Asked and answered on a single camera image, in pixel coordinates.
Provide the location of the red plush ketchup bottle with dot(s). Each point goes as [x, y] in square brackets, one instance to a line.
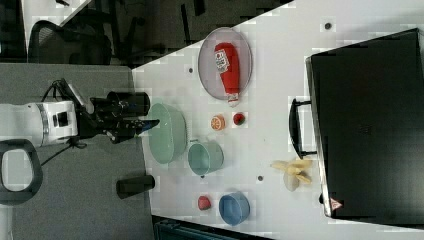
[227, 63]

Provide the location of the black office chair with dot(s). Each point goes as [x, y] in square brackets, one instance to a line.
[52, 44]

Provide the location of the green oval colander basket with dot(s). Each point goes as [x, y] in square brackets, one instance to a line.
[167, 140]

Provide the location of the black cylinder post lower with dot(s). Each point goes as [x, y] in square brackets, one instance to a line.
[132, 186]

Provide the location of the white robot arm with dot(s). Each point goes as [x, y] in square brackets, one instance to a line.
[33, 125]

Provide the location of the grey round plate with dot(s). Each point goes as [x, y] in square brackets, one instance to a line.
[208, 73]

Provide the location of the blue cup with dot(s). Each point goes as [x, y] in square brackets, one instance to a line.
[234, 208]

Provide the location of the black toaster oven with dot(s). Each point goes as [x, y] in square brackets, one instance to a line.
[366, 101]

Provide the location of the black cylinder post upper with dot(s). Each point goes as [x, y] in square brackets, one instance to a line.
[131, 101]

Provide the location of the dark teal bin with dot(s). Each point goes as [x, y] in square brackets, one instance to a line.
[172, 230]

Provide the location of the black cylinder post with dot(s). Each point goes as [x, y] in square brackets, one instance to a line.
[132, 186]
[131, 101]

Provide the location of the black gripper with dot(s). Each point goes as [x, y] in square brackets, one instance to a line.
[108, 118]

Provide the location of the peeled banana toy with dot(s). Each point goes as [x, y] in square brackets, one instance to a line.
[294, 172]

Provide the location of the green cup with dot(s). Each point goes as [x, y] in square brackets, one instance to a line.
[205, 157]

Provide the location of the red strawberry toy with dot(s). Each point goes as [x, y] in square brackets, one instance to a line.
[204, 203]

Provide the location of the small red tomato toy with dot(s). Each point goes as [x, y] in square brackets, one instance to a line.
[239, 119]

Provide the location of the orange slice toy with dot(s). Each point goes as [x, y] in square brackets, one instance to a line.
[218, 123]

